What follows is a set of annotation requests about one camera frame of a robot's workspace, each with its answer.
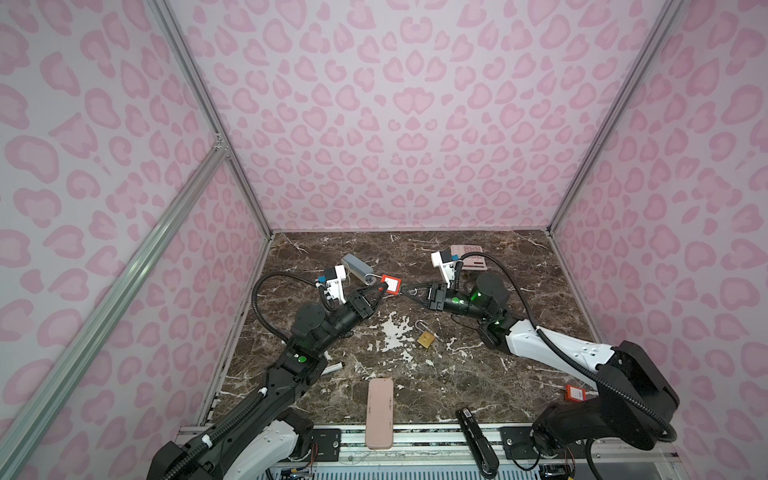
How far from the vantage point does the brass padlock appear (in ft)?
2.99

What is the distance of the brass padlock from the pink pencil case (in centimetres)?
15

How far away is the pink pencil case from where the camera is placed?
742 millimetres
